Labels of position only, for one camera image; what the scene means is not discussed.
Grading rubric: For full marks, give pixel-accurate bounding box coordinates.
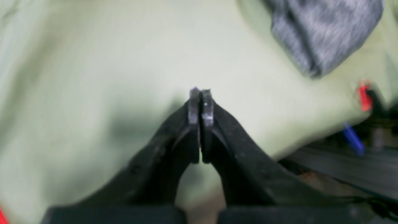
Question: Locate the grey heathered T-shirt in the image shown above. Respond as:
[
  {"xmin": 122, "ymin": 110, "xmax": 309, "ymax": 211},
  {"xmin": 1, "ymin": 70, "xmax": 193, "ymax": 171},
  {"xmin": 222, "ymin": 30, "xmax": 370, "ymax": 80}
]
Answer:
[{"xmin": 264, "ymin": 0, "xmax": 384, "ymax": 78}]

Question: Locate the blue clamp handle top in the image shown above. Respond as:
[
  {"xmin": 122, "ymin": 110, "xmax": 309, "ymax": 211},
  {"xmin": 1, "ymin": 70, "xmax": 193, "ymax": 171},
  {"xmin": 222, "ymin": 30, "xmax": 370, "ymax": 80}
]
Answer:
[{"xmin": 342, "ymin": 122, "xmax": 365, "ymax": 156}]

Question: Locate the orange black clamp top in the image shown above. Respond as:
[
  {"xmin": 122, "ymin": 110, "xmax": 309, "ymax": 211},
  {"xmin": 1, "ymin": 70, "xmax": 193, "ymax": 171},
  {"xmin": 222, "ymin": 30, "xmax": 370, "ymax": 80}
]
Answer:
[{"xmin": 357, "ymin": 81, "xmax": 387, "ymax": 118}]

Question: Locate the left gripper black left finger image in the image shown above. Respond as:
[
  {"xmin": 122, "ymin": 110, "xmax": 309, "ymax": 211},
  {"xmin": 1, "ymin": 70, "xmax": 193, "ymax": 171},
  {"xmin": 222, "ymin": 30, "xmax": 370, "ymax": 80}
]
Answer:
[{"xmin": 42, "ymin": 88, "xmax": 201, "ymax": 224}]

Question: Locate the green table cloth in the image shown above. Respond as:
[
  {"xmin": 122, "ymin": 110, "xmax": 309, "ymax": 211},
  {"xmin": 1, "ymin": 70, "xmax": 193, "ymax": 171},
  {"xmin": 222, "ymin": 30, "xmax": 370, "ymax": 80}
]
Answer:
[{"xmin": 1, "ymin": 0, "xmax": 397, "ymax": 224}]

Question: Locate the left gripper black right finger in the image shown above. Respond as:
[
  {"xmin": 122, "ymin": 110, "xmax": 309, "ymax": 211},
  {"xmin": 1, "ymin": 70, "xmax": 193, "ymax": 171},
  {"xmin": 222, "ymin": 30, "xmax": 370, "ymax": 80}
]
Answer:
[{"xmin": 201, "ymin": 90, "xmax": 371, "ymax": 224}]

